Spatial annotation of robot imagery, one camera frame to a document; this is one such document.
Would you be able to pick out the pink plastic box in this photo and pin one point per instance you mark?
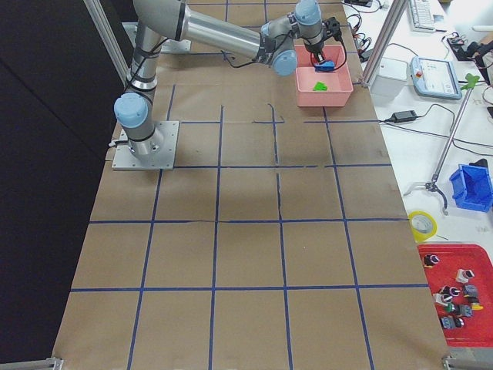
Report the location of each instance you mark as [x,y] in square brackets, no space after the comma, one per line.
[339,83]

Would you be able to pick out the blue storage bin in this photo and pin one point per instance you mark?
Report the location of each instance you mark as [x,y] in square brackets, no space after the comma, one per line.
[472,188]

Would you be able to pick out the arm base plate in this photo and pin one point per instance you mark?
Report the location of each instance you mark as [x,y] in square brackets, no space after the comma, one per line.
[156,153]
[176,47]

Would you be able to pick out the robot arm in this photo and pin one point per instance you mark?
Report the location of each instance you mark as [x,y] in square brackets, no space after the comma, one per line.
[162,20]

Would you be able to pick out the black power adapter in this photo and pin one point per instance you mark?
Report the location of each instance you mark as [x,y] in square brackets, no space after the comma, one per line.
[403,116]

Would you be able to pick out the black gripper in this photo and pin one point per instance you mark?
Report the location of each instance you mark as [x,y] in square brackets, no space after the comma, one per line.
[314,48]

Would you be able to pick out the blue toy block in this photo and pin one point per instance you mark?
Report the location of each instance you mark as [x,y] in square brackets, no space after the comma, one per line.
[325,66]

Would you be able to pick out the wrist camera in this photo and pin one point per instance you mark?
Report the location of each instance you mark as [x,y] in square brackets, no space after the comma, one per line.
[332,29]

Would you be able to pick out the green toy block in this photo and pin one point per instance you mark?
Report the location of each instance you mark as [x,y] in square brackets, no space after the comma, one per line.
[320,87]

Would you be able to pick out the teach pendant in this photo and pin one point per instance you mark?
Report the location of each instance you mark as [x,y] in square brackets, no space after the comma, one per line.
[435,78]

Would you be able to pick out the aluminium frame post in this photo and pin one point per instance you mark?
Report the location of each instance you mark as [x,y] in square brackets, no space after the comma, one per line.
[387,30]

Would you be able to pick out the reacher grabber tool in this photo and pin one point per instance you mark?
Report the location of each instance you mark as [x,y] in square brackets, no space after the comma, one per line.
[431,185]

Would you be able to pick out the white box device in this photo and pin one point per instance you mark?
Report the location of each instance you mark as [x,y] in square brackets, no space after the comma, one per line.
[390,79]

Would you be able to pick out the red plastic tray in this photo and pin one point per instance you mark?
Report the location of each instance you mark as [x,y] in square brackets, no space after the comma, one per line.
[460,280]

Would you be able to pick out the yellow tape roll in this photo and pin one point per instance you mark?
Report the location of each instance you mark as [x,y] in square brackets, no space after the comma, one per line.
[423,225]

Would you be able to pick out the white keyboard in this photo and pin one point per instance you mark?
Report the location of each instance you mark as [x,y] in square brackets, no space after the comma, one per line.
[420,15]

